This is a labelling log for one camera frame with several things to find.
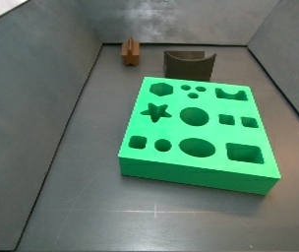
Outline green shape sorter block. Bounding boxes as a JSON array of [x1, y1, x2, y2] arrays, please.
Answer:
[[118, 77, 281, 195]]

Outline brown star prism object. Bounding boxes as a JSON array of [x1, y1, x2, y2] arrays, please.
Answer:
[[120, 37, 140, 66]]

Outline black curved fixture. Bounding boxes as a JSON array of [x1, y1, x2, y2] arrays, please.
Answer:
[[164, 50, 217, 82]]

